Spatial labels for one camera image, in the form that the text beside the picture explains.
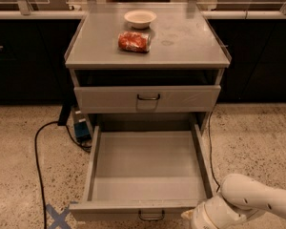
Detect white bowl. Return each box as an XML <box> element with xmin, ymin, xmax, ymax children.
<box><xmin>124</xmin><ymin>10</ymin><xmax>156</xmax><ymax>30</ymax></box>

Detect blue box on floor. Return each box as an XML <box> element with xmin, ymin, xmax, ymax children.
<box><xmin>71</xmin><ymin>107</ymin><xmax>91</xmax><ymax>142</ymax></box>

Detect blue tape cross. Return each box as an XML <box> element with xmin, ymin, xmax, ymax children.
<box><xmin>46</xmin><ymin>201</ymin><xmax>76</xmax><ymax>229</ymax></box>

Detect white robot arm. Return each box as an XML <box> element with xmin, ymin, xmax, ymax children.
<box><xmin>181</xmin><ymin>174</ymin><xmax>286</xmax><ymax>229</ymax></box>

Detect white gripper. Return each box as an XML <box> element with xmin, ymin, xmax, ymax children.
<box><xmin>181</xmin><ymin>202</ymin><xmax>217</xmax><ymax>229</ymax></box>

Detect grey drawer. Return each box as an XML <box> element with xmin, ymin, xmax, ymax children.
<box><xmin>70</xmin><ymin>124</ymin><xmax>216</xmax><ymax>221</ymax></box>
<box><xmin>74</xmin><ymin>85</ymin><xmax>220</xmax><ymax>114</ymax></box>

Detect grey drawer cabinet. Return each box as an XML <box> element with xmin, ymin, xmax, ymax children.
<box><xmin>66</xmin><ymin>3</ymin><xmax>230</xmax><ymax>137</ymax></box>

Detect dark counter cabinets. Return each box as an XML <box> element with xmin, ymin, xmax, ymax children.
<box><xmin>0</xmin><ymin>15</ymin><xmax>286</xmax><ymax>105</ymax></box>

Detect red crushed soda can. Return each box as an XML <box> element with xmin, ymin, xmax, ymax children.
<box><xmin>118</xmin><ymin>31</ymin><xmax>151</xmax><ymax>52</ymax></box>

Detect black cable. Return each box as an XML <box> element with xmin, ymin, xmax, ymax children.
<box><xmin>207</xmin><ymin>107</ymin><xmax>221</xmax><ymax>193</ymax></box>
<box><xmin>33</xmin><ymin>120</ymin><xmax>92</xmax><ymax>229</ymax></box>

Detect black cable on right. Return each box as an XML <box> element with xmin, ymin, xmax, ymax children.
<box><xmin>207</xmin><ymin>107</ymin><xmax>221</xmax><ymax>193</ymax></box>

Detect black cable on left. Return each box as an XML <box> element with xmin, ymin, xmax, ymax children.
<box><xmin>33</xmin><ymin>120</ymin><xmax>92</xmax><ymax>229</ymax></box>

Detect grey closed top drawer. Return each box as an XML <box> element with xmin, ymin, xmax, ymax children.
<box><xmin>74</xmin><ymin>85</ymin><xmax>220</xmax><ymax>114</ymax></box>

